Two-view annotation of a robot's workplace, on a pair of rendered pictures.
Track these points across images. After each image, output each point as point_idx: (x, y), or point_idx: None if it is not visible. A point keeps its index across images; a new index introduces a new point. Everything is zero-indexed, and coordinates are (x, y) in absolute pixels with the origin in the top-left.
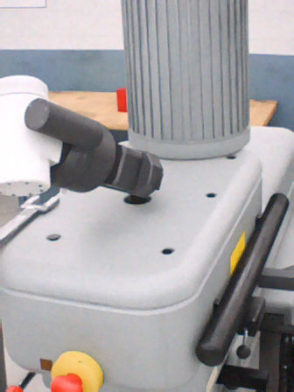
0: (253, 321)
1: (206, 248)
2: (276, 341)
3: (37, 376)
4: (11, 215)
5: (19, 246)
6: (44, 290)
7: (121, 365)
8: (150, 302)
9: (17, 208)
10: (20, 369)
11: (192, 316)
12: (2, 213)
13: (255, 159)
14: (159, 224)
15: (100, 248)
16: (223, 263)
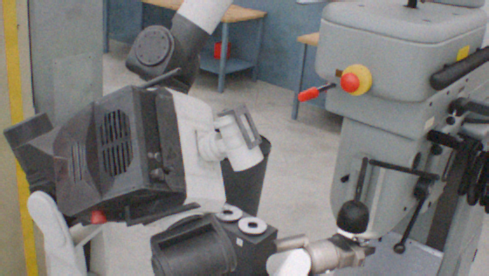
0: (461, 106)
1: (449, 27)
2: (465, 158)
3: (278, 206)
4: (285, 107)
5: (340, 3)
6: (352, 23)
7: (384, 77)
8: (413, 37)
9: (290, 104)
10: (268, 199)
11: (433, 57)
12: (278, 104)
13: (485, 13)
14: (423, 14)
15: (388, 12)
16: (454, 48)
